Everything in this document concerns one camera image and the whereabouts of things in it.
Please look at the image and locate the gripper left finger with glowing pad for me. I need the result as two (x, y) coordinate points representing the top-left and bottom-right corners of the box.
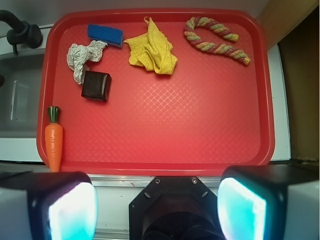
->
(0, 171), (98, 240)

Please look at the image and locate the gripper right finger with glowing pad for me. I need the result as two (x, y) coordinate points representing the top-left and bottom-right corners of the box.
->
(217, 164), (320, 240)

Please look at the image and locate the yellow knitted cloth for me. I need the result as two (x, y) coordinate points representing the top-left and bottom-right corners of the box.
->
(123, 16), (178, 75)

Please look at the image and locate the orange toy carrot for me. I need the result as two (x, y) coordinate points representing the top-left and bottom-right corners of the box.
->
(45, 106), (63, 173)

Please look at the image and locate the grey sink basin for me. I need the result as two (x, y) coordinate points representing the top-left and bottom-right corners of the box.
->
(0, 49), (45, 138)

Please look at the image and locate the dark brown square block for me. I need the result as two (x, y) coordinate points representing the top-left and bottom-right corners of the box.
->
(81, 71), (112, 102)

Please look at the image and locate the red plastic tray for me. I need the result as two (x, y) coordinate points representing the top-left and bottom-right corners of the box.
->
(36, 9), (275, 176)

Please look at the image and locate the black faucet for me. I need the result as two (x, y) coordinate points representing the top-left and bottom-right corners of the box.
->
(0, 9), (43, 55)

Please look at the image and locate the blue sponge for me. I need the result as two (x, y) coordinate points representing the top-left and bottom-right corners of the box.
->
(87, 24), (124, 48)

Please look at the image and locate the multicolour twisted rope toy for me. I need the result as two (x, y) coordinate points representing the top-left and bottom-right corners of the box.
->
(183, 16), (251, 66)

